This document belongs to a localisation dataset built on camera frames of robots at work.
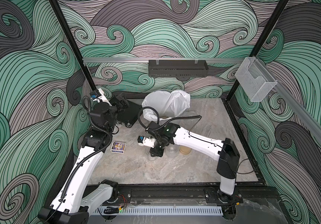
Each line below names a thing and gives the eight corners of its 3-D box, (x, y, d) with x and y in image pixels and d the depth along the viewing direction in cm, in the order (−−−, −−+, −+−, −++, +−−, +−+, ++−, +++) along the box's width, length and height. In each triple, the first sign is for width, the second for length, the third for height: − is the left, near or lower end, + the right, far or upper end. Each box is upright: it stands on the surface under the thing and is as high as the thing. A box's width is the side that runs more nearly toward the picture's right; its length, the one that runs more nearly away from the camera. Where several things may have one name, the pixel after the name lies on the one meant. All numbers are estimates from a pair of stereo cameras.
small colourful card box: (111, 153, 91) (110, 151, 89) (113, 142, 96) (112, 141, 94) (124, 153, 91) (123, 151, 89) (126, 142, 96) (125, 141, 94)
